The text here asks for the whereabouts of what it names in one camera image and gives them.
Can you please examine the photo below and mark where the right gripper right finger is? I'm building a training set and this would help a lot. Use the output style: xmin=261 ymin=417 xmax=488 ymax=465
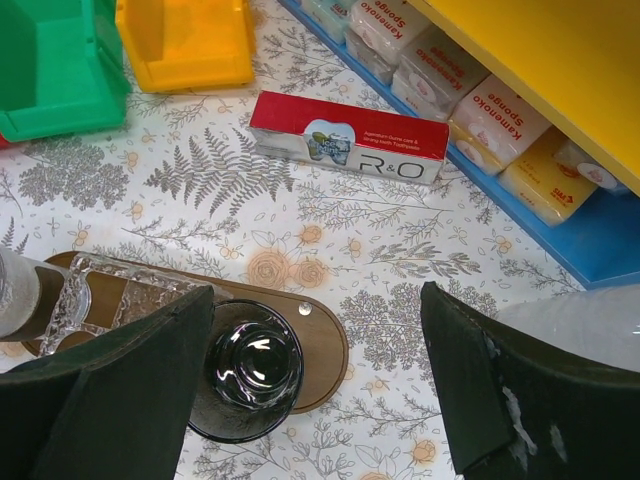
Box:
xmin=420 ymin=282 xmax=639 ymax=479

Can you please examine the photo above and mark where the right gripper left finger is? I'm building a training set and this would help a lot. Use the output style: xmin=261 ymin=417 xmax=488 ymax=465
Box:
xmin=1 ymin=287 xmax=214 ymax=479

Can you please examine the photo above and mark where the clear textured acrylic holder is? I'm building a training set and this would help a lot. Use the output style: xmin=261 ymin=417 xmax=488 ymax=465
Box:
xmin=38 ymin=252 xmax=233 ymax=356

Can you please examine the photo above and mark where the green translucent cup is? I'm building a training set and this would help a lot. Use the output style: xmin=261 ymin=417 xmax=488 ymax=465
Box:
xmin=189 ymin=299 xmax=304 ymax=444

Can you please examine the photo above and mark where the clear glass cup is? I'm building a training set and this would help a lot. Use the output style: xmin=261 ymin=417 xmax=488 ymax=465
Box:
xmin=1 ymin=247 xmax=40 ymax=338

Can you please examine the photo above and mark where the brown oval wooden tray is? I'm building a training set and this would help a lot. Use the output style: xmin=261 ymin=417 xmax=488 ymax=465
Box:
xmin=22 ymin=250 xmax=349 ymax=414

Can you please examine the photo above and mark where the red silver toothpaste box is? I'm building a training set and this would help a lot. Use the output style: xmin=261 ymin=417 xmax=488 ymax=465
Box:
xmin=249 ymin=91 xmax=450 ymax=185

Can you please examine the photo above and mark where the clear plastic water bottle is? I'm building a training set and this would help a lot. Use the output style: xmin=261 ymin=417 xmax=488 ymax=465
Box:
xmin=496 ymin=284 xmax=639 ymax=372

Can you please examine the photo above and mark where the floral patterned table mat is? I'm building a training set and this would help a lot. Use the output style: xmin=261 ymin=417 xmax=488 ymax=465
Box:
xmin=0 ymin=0 xmax=640 ymax=480

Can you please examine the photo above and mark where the yellow sponge pack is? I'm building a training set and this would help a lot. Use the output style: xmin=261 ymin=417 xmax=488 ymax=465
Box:
xmin=498 ymin=127 xmax=597 ymax=227

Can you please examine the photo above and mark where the pink white sponge pack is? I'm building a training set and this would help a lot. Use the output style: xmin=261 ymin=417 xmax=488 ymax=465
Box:
xmin=449 ymin=75 xmax=551 ymax=176

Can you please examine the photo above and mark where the green bin with cups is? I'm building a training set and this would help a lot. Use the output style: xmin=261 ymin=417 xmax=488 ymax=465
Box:
xmin=1 ymin=0 xmax=131 ymax=143

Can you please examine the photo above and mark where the blue yellow pink shelf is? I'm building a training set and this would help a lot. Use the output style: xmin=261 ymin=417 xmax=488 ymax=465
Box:
xmin=277 ymin=0 xmax=640 ymax=290

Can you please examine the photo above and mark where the yellow plastic bin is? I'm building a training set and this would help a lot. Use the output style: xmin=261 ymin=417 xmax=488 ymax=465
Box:
xmin=115 ymin=0 xmax=256 ymax=93

